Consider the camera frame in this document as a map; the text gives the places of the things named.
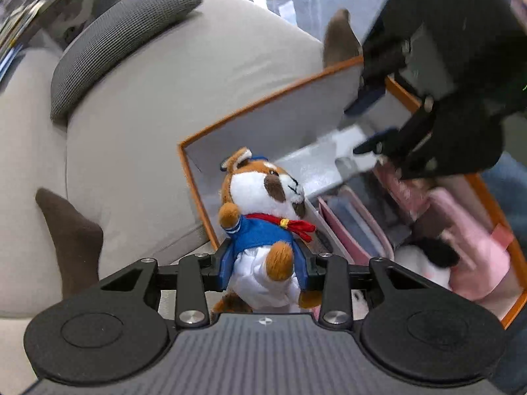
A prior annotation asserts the beige sofa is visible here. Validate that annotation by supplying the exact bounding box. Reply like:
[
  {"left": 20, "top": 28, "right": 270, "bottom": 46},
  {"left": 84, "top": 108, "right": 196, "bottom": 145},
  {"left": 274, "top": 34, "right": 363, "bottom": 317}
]
[{"left": 1, "top": 0, "right": 321, "bottom": 394}]

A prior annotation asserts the right brown sock foot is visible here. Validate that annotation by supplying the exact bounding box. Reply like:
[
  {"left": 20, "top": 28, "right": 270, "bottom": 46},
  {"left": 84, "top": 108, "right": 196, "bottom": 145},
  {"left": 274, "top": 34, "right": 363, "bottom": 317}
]
[{"left": 322, "top": 8, "right": 362, "bottom": 69}]

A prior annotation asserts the white dog plush toy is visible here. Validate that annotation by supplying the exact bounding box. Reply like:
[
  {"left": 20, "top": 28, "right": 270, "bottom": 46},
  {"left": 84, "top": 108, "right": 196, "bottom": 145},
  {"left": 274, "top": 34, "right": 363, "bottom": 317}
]
[{"left": 353, "top": 235, "right": 462, "bottom": 318}]

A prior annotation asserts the pink card wallet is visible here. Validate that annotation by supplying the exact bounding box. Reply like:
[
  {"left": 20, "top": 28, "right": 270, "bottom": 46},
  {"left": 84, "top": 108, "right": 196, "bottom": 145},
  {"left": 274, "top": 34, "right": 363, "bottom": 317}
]
[{"left": 317, "top": 186, "right": 394, "bottom": 266}]

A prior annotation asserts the white flat box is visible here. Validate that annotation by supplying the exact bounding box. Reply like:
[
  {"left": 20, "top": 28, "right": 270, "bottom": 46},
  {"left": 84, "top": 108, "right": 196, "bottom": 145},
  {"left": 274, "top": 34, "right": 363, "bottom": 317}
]
[{"left": 304, "top": 200, "right": 355, "bottom": 264}]

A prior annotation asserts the red panda plush toy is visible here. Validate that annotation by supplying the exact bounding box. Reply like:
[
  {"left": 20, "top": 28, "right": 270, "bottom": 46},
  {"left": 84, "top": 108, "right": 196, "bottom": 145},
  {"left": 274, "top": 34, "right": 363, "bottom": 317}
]
[{"left": 212, "top": 147, "right": 321, "bottom": 315}]

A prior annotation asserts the maroon patterned box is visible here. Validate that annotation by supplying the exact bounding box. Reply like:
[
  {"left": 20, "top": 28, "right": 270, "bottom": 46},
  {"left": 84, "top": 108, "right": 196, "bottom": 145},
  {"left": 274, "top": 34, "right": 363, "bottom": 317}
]
[{"left": 373, "top": 161, "right": 429, "bottom": 222}]

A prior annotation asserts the stack of books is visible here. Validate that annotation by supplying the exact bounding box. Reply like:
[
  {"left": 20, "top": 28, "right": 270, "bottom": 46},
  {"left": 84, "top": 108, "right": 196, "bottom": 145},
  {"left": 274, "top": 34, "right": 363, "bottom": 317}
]
[{"left": 1, "top": 0, "right": 45, "bottom": 79}]

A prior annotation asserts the left brown sock foot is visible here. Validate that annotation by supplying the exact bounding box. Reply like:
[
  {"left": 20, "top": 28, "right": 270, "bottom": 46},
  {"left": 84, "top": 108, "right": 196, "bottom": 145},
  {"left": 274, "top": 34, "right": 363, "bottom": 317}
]
[{"left": 35, "top": 188, "right": 104, "bottom": 299}]

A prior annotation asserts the pink plush pouch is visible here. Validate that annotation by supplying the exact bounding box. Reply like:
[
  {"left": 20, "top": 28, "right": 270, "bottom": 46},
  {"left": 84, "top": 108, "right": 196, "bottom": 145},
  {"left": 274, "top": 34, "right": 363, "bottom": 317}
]
[{"left": 428, "top": 187, "right": 513, "bottom": 302}]

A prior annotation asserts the grey checked cushion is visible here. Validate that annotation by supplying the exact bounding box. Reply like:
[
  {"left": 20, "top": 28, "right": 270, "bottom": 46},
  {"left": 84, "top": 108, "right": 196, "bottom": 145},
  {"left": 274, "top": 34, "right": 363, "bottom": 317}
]
[{"left": 50, "top": 0, "right": 202, "bottom": 123}]

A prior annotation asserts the orange cardboard box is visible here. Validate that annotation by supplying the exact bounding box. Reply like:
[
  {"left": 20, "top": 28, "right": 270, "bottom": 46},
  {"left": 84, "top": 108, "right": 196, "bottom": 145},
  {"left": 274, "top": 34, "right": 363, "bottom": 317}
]
[{"left": 176, "top": 53, "right": 527, "bottom": 330}]

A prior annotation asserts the brown sock foot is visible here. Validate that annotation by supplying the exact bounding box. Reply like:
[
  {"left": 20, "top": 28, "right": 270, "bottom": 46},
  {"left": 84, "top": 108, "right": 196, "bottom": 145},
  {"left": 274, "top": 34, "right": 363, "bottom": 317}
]
[
  {"left": 35, "top": 188, "right": 104, "bottom": 299},
  {"left": 322, "top": 8, "right": 362, "bottom": 69}
]

